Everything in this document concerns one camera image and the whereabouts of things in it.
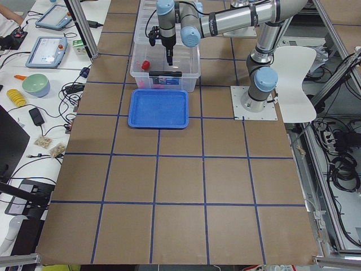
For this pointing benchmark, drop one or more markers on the black box latch handle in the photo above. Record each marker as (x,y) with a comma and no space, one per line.
(165,74)

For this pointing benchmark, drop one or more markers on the black power adapter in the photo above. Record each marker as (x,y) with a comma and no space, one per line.
(36,117)

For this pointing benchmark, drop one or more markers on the green blue bowl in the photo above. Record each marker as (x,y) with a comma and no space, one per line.
(37,85)

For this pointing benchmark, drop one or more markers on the blue plastic tray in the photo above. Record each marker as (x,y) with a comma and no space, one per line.
(159,109)

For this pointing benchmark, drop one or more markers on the teach pendant tablet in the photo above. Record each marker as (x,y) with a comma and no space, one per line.
(56,18)
(47,52)

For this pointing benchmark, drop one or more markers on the toy carrot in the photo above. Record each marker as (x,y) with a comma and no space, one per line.
(20,77)

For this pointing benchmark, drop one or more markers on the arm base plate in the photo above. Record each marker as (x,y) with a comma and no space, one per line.
(245,108)

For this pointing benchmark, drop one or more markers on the aluminium frame post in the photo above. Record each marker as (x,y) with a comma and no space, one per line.
(79,18)

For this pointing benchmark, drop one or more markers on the green white carton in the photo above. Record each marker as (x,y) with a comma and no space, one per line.
(79,47)

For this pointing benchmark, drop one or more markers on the white chair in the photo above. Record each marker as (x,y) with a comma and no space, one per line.
(292,64)

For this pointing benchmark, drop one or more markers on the clear plastic storage box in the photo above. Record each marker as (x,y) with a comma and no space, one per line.
(185,59)

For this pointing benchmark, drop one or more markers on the clear plastic box lid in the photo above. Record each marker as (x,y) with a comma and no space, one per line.
(169,16)

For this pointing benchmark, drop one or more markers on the yellow toy corn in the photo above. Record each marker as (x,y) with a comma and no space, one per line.
(16,97)

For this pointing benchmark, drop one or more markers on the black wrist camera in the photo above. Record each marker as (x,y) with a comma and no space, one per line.
(153,35)

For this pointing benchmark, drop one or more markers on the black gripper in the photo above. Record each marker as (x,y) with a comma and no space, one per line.
(167,41)

